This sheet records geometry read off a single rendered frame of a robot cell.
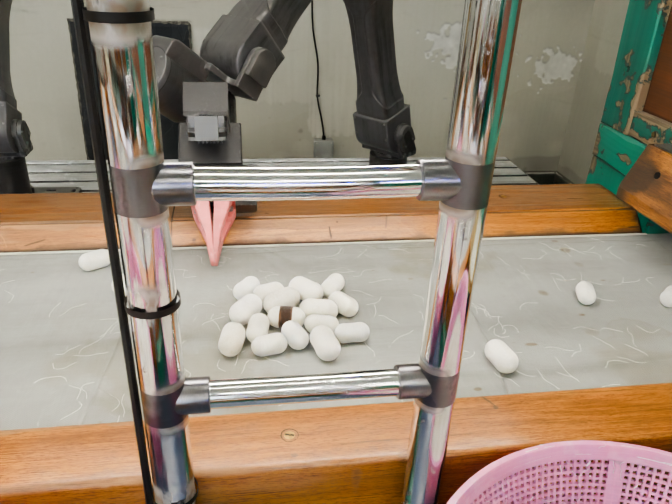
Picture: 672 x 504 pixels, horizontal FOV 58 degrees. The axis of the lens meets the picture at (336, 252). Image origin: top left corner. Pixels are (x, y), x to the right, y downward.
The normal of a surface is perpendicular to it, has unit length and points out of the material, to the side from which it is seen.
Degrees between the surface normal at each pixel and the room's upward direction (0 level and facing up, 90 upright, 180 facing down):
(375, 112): 106
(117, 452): 0
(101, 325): 0
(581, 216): 45
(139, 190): 90
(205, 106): 40
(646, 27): 90
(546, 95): 90
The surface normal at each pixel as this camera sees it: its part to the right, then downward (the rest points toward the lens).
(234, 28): -0.39, -0.46
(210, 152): 0.13, -0.38
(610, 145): -0.99, 0.04
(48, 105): 0.13, 0.46
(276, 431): 0.04, -0.89
